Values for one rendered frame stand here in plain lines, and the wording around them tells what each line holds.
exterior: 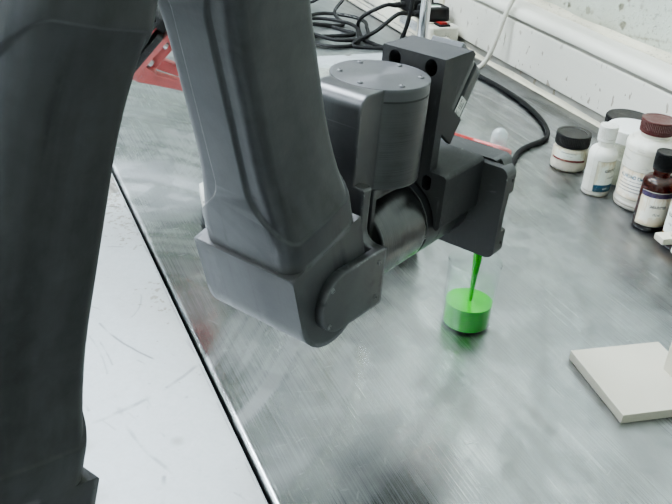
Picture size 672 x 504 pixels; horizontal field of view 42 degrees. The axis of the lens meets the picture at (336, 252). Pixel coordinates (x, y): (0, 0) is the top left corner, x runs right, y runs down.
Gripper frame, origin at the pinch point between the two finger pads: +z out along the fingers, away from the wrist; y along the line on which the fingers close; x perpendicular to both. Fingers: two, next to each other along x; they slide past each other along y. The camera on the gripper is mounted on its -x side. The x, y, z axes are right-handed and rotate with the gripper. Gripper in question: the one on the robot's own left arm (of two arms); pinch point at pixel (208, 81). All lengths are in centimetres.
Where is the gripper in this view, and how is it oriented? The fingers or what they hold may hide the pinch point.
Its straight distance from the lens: 83.9
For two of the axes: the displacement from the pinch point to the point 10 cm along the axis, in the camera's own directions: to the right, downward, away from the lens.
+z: 7.0, 5.3, 4.7
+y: -2.0, -4.9, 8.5
